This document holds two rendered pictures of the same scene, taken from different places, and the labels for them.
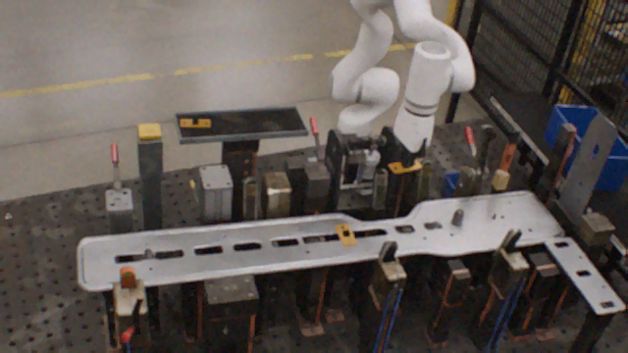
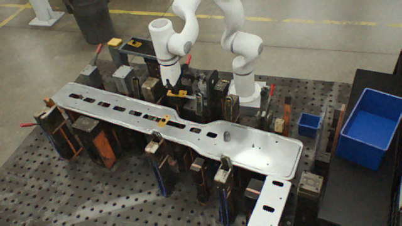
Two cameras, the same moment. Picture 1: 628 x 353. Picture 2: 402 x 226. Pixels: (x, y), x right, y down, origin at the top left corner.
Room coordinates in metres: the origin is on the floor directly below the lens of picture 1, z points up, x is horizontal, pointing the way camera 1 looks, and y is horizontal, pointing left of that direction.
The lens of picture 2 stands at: (0.87, -1.18, 2.18)
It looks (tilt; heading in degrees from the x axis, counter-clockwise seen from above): 45 degrees down; 53
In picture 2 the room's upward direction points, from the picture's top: 9 degrees counter-clockwise
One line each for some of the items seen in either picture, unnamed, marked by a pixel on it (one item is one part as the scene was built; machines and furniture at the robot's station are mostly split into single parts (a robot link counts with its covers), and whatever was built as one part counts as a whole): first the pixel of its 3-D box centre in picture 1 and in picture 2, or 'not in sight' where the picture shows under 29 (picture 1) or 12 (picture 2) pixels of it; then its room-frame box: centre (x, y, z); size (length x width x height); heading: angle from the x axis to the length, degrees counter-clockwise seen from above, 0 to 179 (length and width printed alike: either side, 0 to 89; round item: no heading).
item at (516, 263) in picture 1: (497, 301); (225, 195); (1.39, -0.57, 0.87); 0.12 x 0.09 x 0.35; 21
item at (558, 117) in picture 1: (587, 146); (371, 127); (1.93, -0.89, 1.10); 0.30 x 0.17 x 0.13; 11
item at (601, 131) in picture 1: (586, 167); (318, 139); (1.68, -0.80, 1.17); 0.12 x 0.01 x 0.34; 21
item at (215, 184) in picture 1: (214, 232); (132, 99); (1.47, 0.25, 0.90); 0.13 x 0.10 x 0.41; 21
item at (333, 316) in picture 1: (336, 272); (171, 139); (1.45, -0.11, 0.84); 0.13 x 0.05 x 0.29; 21
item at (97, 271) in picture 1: (340, 238); (159, 121); (1.42, -0.10, 1.00); 1.38 x 0.22 x 0.02; 111
